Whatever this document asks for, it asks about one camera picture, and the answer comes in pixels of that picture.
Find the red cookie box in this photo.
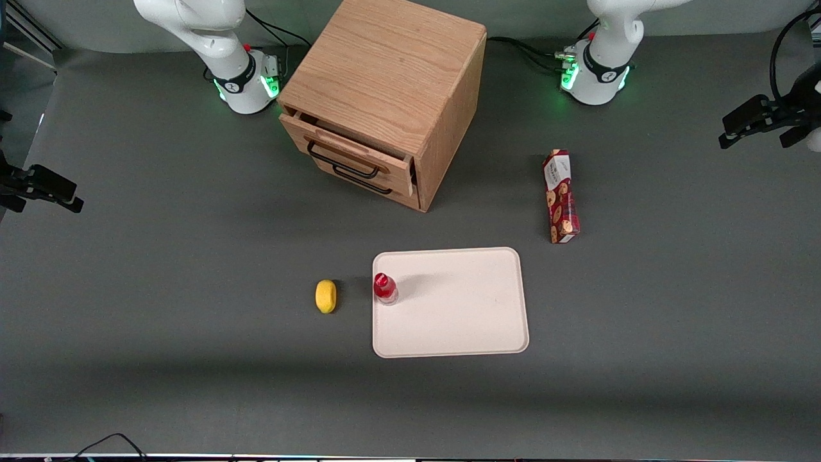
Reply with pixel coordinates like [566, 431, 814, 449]
[543, 149, 582, 244]

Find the cream plastic tray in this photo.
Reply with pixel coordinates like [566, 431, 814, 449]
[371, 247, 530, 359]

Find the aluminium frame rail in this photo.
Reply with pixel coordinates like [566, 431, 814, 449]
[0, 0, 66, 74]

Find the black arm base cable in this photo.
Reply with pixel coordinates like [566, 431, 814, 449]
[246, 8, 313, 79]
[486, 18, 601, 73]

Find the black right arm base cable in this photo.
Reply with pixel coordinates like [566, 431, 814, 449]
[246, 8, 313, 79]

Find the black drawer handle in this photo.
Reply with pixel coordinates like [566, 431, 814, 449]
[332, 163, 394, 196]
[306, 141, 381, 180]

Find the wooden drawer, large front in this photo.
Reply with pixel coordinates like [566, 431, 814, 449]
[280, 110, 415, 197]

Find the black cable at table edge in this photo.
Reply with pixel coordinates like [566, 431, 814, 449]
[72, 432, 148, 460]

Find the wooden drawer, narrow front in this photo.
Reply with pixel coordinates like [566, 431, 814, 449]
[313, 157, 422, 212]

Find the wooden drawer cabinet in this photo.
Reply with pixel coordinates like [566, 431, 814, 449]
[277, 0, 487, 213]

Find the small red-capped bottle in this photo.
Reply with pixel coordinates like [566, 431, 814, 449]
[373, 272, 400, 306]

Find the black left arm base cable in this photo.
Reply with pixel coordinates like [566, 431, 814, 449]
[486, 18, 601, 73]

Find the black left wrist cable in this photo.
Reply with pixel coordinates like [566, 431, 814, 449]
[769, 5, 821, 105]

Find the yellow lemon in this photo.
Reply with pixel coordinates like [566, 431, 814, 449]
[315, 279, 338, 314]

